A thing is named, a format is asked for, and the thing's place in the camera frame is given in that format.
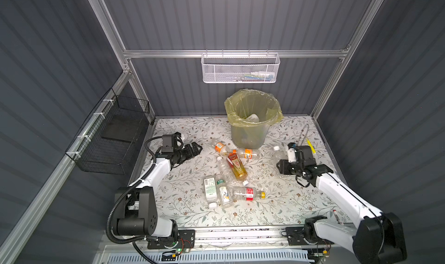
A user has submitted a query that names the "clear plastic bottle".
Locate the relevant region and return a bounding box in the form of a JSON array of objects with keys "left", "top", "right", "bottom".
[{"left": 272, "top": 146, "right": 287, "bottom": 164}]

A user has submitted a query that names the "green white label bottle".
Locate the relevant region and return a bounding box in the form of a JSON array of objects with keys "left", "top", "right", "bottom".
[{"left": 203, "top": 176, "right": 219, "bottom": 209}]

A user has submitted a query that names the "red yellow tea bottle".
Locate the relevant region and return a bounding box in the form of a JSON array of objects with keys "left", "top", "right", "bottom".
[{"left": 227, "top": 150, "right": 248, "bottom": 182}]

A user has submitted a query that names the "red label yellow cap bottle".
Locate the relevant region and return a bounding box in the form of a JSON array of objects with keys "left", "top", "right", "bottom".
[{"left": 232, "top": 186, "right": 266, "bottom": 201}]

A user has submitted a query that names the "yellow V label bottle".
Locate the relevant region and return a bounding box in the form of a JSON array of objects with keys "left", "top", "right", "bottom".
[{"left": 245, "top": 113, "right": 260, "bottom": 123}]

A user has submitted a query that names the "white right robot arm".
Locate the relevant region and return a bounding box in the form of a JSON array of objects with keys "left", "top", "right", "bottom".
[{"left": 277, "top": 160, "right": 407, "bottom": 264}]

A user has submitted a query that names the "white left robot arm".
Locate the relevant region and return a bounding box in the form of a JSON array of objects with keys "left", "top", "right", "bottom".
[{"left": 105, "top": 141, "right": 203, "bottom": 244}]

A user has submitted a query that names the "mesh waste bin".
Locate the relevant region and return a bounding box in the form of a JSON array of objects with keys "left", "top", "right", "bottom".
[{"left": 229, "top": 93, "right": 277, "bottom": 150}]

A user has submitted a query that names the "yellow bin liner bag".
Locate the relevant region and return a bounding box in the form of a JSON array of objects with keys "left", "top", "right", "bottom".
[{"left": 224, "top": 89, "right": 284, "bottom": 128}]

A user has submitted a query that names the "yellow highlighter pen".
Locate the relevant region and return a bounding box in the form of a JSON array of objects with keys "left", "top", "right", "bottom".
[{"left": 306, "top": 138, "right": 316, "bottom": 154}]

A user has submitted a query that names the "orange label bottle left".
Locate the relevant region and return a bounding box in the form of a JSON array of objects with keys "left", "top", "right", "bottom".
[{"left": 210, "top": 139, "right": 232, "bottom": 157}]

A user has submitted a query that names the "orange label bottle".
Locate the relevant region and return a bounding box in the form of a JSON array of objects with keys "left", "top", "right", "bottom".
[
  {"left": 210, "top": 139, "right": 232, "bottom": 157},
  {"left": 234, "top": 148, "right": 261, "bottom": 160}
]

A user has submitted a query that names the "red marker pen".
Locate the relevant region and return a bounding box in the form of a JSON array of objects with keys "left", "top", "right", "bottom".
[{"left": 332, "top": 210, "right": 344, "bottom": 225}]

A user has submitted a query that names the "green cap clear bottle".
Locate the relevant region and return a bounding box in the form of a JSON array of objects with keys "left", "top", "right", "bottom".
[{"left": 216, "top": 175, "right": 234, "bottom": 208}]

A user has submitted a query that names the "orange label bottle right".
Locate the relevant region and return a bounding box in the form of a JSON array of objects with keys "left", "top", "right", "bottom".
[{"left": 234, "top": 148, "right": 261, "bottom": 160}]

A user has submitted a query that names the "white tube in basket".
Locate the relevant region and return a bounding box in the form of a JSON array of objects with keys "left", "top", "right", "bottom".
[{"left": 246, "top": 71, "right": 276, "bottom": 82}]

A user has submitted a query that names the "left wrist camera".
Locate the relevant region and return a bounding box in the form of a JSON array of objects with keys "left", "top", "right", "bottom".
[{"left": 161, "top": 132, "right": 184, "bottom": 153}]

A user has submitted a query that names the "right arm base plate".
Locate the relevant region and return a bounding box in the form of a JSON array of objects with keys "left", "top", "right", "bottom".
[{"left": 285, "top": 226, "right": 316, "bottom": 246}]

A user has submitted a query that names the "black wire wall basket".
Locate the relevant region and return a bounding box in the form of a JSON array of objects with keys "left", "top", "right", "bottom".
[{"left": 66, "top": 90, "right": 150, "bottom": 175}]

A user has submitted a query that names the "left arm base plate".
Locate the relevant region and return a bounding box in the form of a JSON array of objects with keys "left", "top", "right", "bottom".
[{"left": 147, "top": 229, "right": 196, "bottom": 250}]

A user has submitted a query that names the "white wire wall basket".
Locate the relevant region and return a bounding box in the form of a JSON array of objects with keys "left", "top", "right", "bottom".
[{"left": 200, "top": 53, "right": 280, "bottom": 84}]

